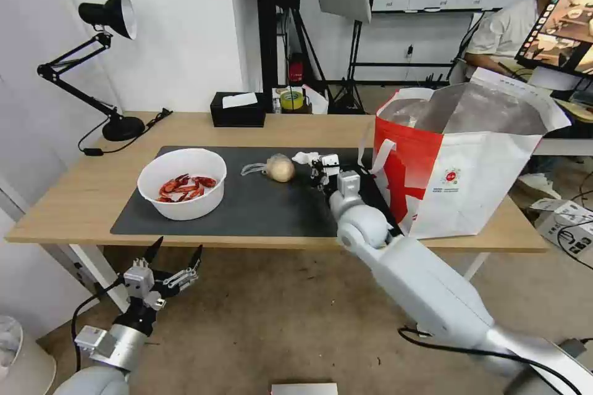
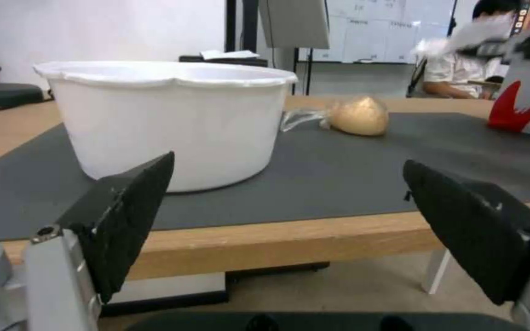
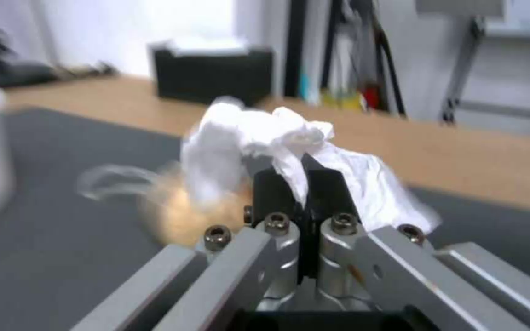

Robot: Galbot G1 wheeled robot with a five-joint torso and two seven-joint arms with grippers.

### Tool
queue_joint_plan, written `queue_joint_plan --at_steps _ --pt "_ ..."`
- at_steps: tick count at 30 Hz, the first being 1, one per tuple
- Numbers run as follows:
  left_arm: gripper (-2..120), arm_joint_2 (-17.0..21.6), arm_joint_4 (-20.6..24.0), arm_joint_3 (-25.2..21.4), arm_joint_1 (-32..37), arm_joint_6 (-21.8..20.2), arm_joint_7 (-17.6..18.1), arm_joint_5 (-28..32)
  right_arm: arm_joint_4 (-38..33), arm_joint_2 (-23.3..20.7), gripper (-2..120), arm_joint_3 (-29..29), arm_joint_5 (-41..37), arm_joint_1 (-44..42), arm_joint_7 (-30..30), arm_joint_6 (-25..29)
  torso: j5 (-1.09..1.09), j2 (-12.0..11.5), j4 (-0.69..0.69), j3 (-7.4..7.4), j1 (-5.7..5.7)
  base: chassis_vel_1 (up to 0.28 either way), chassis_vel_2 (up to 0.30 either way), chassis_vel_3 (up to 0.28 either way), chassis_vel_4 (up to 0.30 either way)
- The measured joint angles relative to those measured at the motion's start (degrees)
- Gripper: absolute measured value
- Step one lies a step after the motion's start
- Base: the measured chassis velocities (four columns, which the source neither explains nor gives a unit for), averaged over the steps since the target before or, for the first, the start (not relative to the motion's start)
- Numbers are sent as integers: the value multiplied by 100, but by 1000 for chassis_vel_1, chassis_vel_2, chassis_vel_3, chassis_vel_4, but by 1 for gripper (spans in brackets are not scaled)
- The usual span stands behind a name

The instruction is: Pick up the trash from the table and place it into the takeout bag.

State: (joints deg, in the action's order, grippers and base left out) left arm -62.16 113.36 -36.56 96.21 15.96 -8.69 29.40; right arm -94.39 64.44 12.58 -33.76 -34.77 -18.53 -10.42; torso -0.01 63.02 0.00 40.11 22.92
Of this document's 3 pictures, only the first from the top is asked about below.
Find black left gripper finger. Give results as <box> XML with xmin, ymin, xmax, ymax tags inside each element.
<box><xmin>133</xmin><ymin>236</ymin><xmax>164</xmax><ymax>272</ymax></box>
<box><xmin>162</xmin><ymin>244</ymin><xmax>204</xmax><ymax>288</ymax></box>

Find tan bun in plastic bag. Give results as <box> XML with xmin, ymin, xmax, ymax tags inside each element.
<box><xmin>240</xmin><ymin>152</ymin><xmax>297</xmax><ymax>183</ymax></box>

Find white trash bin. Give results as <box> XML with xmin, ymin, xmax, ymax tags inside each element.
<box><xmin>0</xmin><ymin>315</ymin><xmax>57</xmax><ymax>395</ymax></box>

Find red and white takeout bag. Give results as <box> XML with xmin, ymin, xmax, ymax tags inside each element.
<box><xmin>357</xmin><ymin>67</ymin><xmax>573</xmax><ymax>240</ymax></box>

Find black table mat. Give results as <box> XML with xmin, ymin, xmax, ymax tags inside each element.
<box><xmin>110</xmin><ymin>145</ymin><xmax>403</xmax><ymax>238</ymax></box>

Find yellow green tape roll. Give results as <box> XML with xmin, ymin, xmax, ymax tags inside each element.
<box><xmin>279</xmin><ymin>91</ymin><xmax>306</xmax><ymax>112</ymax></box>

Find red crayfish shells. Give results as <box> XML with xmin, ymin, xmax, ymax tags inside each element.
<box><xmin>157</xmin><ymin>173</ymin><xmax>219</xmax><ymax>204</ymax></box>

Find white round bowl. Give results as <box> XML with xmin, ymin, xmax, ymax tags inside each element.
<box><xmin>137</xmin><ymin>148</ymin><xmax>228</xmax><ymax>222</ymax></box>

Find wooden table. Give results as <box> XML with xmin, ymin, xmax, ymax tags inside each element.
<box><xmin>4</xmin><ymin>110</ymin><xmax>549</xmax><ymax>317</ymax></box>

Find black tissue box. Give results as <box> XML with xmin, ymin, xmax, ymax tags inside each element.
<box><xmin>209</xmin><ymin>91</ymin><xmax>267</xmax><ymax>128</ymax></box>

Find red fire extinguisher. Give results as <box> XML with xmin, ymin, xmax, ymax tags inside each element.
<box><xmin>287</xmin><ymin>53</ymin><xmax>306</xmax><ymax>86</ymax></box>

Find white tissue sheet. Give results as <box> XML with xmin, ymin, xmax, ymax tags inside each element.
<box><xmin>221</xmin><ymin>93</ymin><xmax>259</xmax><ymax>109</ymax></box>

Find black light stand tripod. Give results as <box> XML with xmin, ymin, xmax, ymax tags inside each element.
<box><xmin>324</xmin><ymin>15</ymin><xmax>377</xmax><ymax>115</ymax></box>

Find white robot front shell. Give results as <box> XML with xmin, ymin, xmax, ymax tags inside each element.
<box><xmin>270</xmin><ymin>383</ymin><xmax>339</xmax><ymax>395</ymax></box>

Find black desk lamp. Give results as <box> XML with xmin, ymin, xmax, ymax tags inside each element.
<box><xmin>36</xmin><ymin>0</ymin><xmax>146</xmax><ymax>142</ymax></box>

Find person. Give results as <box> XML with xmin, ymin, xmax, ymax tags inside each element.
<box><xmin>464</xmin><ymin>0</ymin><xmax>575</xmax><ymax>81</ymax></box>

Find white cardboard box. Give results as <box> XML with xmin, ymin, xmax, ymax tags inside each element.
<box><xmin>531</xmin><ymin>197</ymin><xmax>593</xmax><ymax>259</ymax></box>

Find computer monitor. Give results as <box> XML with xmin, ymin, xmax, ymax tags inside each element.
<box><xmin>514</xmin><ymin>0</ymin><xmax>593</xmax><ymax>75</ymax></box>

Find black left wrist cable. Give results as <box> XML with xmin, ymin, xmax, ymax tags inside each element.
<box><xmin>69</xmin><ymin>274</ymin><xmax>136</xmax><ymax>368</ymax></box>

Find black lamp power cable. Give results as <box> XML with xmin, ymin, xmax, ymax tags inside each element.
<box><xmin>77</xmin><ymin>107</ymin><xmax>174</xmax><ymax>156</ymax></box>

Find black metal rack post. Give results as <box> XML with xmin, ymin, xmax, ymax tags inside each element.
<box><xmin>253</xmin><ymin>0</ymin><xmax>305</xmax><ymax>91</ymax></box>

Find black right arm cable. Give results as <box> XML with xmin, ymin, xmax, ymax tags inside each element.
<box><xmin>398</xmin><ymin>327</ymin><xmax>586</xmax><ymax>395</ymax></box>

